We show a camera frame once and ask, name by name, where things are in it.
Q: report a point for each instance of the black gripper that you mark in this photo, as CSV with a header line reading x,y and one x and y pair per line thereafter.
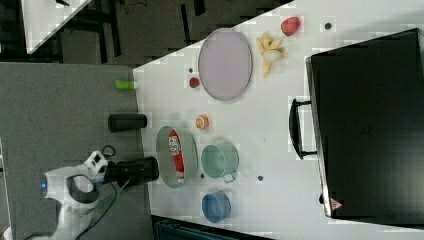
x,y
133,172

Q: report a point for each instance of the red plush ketchup bottle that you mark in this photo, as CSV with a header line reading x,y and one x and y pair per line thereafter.
x,y
176,152

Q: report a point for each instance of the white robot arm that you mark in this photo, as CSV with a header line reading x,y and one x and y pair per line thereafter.
x,y
87,191

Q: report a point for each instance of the green strainer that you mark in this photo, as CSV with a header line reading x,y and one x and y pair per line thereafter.
x,y
166,164

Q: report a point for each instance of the green marker tab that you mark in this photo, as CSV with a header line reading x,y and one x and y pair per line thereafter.
x,y
124,85

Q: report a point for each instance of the toy orange slice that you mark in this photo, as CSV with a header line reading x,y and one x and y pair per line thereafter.
x,y
202,122

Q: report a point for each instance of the green mug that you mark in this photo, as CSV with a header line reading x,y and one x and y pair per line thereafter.
x,y
220,161

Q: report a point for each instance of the blue bowl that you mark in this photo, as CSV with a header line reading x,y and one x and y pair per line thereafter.
x,y
216,206

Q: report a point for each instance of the small toy strawberry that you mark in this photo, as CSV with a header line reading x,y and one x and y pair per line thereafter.
x,y
194,82

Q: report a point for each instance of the lavender round plate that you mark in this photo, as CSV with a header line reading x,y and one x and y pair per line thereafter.
x,y
225,64

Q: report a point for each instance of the peeled toy banana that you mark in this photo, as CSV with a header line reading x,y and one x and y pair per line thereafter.
x,y
271,51

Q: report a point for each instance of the large toy strawberry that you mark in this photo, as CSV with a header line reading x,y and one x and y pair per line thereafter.
x,y
290,26

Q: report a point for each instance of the toaster oven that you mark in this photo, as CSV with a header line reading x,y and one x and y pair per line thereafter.
x,y
367,111

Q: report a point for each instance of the black cylinder post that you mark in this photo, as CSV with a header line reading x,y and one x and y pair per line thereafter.
x,y
126,122

